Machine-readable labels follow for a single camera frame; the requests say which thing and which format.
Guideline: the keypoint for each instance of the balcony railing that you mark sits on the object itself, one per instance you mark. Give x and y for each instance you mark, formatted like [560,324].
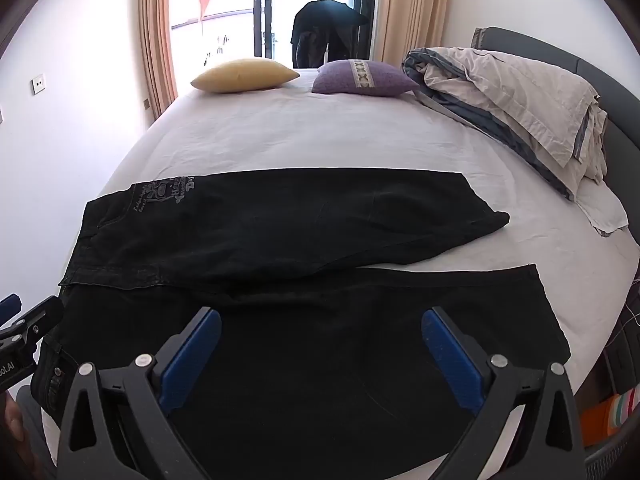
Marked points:
[220,14]

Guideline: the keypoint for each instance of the black pants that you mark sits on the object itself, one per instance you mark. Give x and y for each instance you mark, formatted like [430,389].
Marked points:
[275,220]

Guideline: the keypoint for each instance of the bed with white sheet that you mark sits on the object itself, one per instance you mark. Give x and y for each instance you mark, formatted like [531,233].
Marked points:
[300,130]

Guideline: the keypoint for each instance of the folded grey white duvet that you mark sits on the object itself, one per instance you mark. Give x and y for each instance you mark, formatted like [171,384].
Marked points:
[505,90]

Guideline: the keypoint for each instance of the purple pillow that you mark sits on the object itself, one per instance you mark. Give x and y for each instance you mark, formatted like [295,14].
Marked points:
[360,77]

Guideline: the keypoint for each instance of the yellow pillow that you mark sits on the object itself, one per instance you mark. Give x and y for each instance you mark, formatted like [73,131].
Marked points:
[240,76]

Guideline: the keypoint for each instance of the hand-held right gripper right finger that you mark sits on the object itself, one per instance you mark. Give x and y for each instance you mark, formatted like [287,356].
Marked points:
[450,355]

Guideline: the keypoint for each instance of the grey bed headboard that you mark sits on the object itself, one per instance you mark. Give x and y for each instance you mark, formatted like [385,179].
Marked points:
[617,102]

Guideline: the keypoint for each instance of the person's grey denim clothing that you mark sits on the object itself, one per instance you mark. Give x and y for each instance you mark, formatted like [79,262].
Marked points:
[37,440]

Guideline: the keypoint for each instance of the orange triangular flag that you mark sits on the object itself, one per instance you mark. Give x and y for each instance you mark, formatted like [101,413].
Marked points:
[204,5]

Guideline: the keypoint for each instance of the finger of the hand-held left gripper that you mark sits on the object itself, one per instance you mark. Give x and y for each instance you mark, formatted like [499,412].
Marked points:
[9,307]
[42,315]

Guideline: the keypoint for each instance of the person's left hand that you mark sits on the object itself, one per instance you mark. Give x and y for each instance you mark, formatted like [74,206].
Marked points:
[11,422]

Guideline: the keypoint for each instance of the dark clothing on rack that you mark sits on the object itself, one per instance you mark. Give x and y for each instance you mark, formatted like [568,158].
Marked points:
[320,22]

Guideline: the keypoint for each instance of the colourful striped cloth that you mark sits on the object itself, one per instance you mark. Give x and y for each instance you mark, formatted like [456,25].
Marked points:
[617,410]

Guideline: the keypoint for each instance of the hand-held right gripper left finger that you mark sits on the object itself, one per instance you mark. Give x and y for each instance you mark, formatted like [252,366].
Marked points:
[192,355]

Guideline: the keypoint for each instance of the black sliding door frame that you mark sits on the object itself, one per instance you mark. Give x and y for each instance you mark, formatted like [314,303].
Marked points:
[262,10]

